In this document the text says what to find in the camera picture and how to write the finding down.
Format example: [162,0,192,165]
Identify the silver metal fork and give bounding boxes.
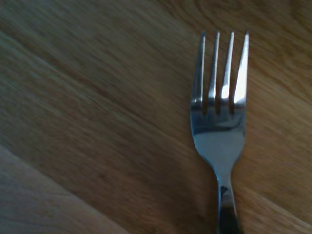
[189,30,250,234]

